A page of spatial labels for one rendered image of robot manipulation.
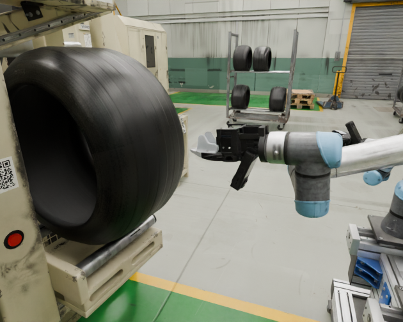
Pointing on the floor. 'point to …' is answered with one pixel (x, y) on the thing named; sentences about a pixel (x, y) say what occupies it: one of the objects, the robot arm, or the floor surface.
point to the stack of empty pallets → (302, 99)
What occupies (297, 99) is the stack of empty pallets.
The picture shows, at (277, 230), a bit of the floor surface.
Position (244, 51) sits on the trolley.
